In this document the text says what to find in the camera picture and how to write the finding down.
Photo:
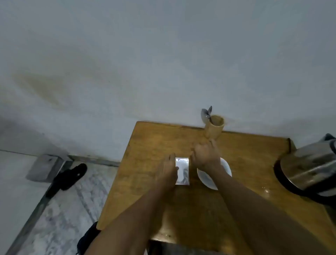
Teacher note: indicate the person's right forearm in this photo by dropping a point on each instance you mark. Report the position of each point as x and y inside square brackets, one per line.
[257, 215]

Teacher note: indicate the person's right thumb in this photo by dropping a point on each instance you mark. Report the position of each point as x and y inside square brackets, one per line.
[193, 159]

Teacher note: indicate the black sandal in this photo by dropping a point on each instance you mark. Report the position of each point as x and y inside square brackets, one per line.
[68, 178]

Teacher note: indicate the white bowl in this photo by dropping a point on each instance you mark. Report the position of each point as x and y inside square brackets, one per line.
[225, 168]

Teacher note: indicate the person's black shorts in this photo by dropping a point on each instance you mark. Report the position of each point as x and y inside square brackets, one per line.
[88, 239]

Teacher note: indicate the person's left hand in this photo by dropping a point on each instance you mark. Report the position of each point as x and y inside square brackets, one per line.
[167, 173]

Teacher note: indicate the white smartphone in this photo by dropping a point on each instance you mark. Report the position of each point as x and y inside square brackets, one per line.
[183, 170]

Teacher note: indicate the wooden utensil holder cup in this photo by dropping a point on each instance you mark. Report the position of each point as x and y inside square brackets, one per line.
[214, 130]

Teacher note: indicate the stainless steel electric kettle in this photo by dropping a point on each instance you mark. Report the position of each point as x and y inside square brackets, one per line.
[309, 168]

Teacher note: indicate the grey stone block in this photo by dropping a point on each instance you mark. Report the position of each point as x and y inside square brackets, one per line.
[44, 168]

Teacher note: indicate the person's left fingers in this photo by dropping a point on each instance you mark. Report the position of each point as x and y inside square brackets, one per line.
[172, 160]

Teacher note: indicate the person's left forearm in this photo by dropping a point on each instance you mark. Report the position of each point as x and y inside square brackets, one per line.
[136, 220]

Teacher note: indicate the person's right hand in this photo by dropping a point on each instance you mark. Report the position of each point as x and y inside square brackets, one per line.
[206, 157]

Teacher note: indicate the metal spoon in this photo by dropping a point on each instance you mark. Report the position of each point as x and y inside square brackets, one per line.
[204, 113]
[210, 110]

